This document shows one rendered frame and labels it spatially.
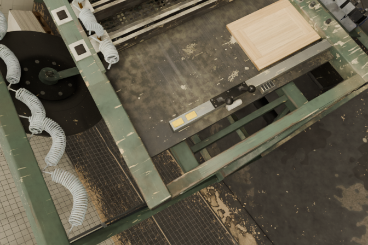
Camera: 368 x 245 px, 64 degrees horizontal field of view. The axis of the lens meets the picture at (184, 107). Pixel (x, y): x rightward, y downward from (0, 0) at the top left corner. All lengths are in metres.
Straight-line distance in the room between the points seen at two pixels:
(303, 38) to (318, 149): 1.35
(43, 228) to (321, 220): 2.37
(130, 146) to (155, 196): 0.23
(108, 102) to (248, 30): 0.83
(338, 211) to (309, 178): 0.35
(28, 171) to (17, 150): 0.12
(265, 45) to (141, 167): 0.90
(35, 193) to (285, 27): 1.49
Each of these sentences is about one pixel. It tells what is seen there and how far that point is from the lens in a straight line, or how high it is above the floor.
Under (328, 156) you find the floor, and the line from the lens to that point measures 2.85.
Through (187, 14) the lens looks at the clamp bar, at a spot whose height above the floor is 1.39.
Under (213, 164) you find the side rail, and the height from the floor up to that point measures 1.63.
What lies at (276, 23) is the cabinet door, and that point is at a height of 1.02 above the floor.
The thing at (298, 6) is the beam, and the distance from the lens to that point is 1.84.
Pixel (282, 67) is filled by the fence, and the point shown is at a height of 1.16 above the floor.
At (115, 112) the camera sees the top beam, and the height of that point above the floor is 1.88.
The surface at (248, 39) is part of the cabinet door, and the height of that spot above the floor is 1.18.
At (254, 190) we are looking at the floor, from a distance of 3.31.
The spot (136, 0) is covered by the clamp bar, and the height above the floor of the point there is 1.53.
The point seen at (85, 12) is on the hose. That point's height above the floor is 1.87.
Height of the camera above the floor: 2.58
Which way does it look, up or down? 45 degrees down
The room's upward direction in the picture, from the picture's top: 103 degrees counter-clockwise
